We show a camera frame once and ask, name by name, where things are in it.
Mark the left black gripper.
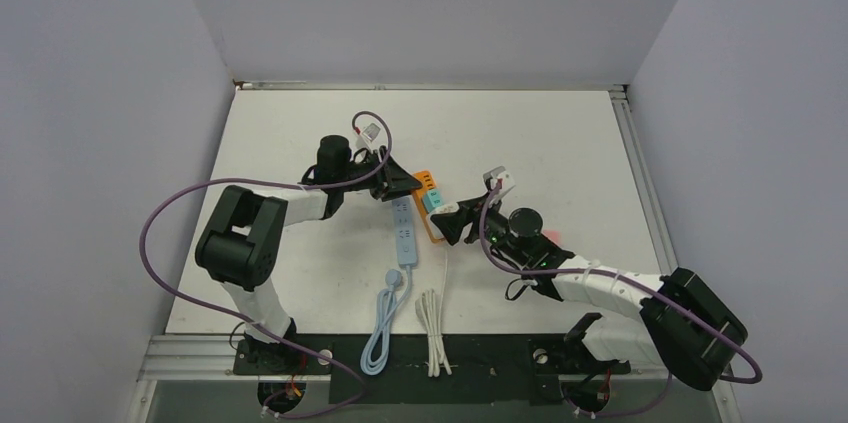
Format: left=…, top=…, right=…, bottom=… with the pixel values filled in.
left=337, top=147, right=421, bottom=201

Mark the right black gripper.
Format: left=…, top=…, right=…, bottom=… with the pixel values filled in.
left=433, top=190, right=530, bottom=266

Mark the orange power strip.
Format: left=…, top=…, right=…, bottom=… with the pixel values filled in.
left=411, top=170, right=444, bottom=244

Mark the pink blue power strip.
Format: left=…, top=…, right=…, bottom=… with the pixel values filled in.
left=391, top=196, right=418, bottom=269

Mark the pink cube socket adapter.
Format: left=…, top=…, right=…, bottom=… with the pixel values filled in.
left=543, top=230, right=561, bottom=241

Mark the white cube adapter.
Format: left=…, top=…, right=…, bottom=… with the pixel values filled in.
left=430, top=202, right=459, bottom=216

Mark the teal plug adapter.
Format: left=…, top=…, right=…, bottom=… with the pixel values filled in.
left=422, top=188, right=444, bottom=214

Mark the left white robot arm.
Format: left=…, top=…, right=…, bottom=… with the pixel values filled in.
left=194, top=135, right=423, bottom=373

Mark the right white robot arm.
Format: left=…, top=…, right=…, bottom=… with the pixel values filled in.
left=426, top=197, right=748, bottom=391

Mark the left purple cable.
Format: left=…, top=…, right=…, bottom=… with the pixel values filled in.
left=139, top=110, right=393, bottom=421

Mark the purple cable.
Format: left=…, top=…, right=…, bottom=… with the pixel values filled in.
left=478, top=178, right=764, bottom=420
left=139, top=110, right=393, bottom=421

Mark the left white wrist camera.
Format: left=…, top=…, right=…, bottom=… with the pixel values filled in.
left=354, top=123, right=382, bottom=151

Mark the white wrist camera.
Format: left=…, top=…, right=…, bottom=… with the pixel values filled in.
left=354, top=123, right=382, bottom=151
left=483, top=166, right=516, bottom=204

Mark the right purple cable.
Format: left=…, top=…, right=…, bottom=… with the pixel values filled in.
left=478, top=178, right=764, bottom=420

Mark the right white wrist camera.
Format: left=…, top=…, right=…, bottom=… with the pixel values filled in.
left=483, top=166, right=516, bottom=204

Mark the white power cord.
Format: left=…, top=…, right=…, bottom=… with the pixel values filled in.
left=414, top=247, right=454, bottom=378

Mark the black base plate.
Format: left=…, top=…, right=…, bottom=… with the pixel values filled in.
left=233, top=333, right=631, bottom=407

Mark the light blue power cord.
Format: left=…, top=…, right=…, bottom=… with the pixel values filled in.
left=359, top=266, right=415, bottom=378

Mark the aluminium frame rail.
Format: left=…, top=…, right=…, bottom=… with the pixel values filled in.
left=605, top=85, right=678, bottom=274

